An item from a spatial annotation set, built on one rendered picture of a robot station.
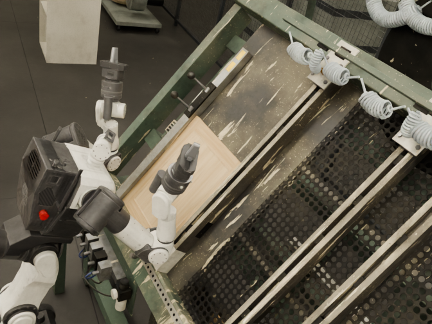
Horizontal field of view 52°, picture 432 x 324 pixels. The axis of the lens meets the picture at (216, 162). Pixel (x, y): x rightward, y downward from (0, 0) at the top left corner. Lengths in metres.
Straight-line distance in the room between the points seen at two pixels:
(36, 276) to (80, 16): 3.97
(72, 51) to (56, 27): 0.34
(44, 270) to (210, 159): 0.82
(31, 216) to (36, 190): 0.12
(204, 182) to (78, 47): 3.91
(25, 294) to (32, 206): 0.52
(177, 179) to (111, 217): 0.27
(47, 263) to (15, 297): 0.26
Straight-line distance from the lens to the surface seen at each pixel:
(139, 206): 2.16
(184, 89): 2.33
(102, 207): 1.52
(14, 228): 1.84
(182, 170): 1.36
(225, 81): 2.12
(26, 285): 2.00
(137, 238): 1.62
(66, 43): 5.59
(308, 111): 1.77
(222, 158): 1.93
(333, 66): 1.63
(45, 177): 1.57
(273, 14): 2.08
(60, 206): 1.62
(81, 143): 1.84
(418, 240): 1.49
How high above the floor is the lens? 2.36
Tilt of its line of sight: 34 degrees down
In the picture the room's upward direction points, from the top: 16 degrees clockwise
